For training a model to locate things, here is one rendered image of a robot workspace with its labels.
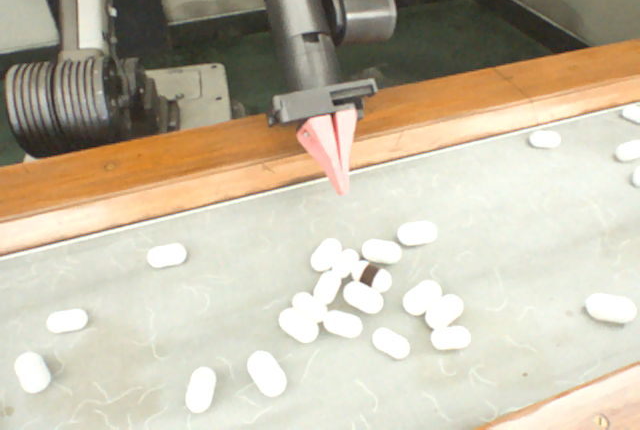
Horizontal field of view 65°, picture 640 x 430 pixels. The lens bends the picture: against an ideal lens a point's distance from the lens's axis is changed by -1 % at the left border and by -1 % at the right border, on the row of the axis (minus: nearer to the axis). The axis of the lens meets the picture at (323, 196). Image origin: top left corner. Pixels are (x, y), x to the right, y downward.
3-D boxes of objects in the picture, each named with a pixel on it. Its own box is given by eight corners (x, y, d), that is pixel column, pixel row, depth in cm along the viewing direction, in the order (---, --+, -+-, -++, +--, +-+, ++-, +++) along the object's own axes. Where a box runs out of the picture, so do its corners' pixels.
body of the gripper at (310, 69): (380, 95, 48) (361, 23, 48) (277, 115, 45) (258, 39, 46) (360, 114, 54) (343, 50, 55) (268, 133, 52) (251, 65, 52)
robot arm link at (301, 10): (257, 6, 52) (270, -24, 47) (317, 2, 55) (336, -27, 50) (272, 69, 52) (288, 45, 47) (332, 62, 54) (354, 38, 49)
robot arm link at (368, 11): (251, -47, 54) (275, -90, 46) (346, -50, 58) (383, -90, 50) (274, 63, 54) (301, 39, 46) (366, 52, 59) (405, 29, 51)
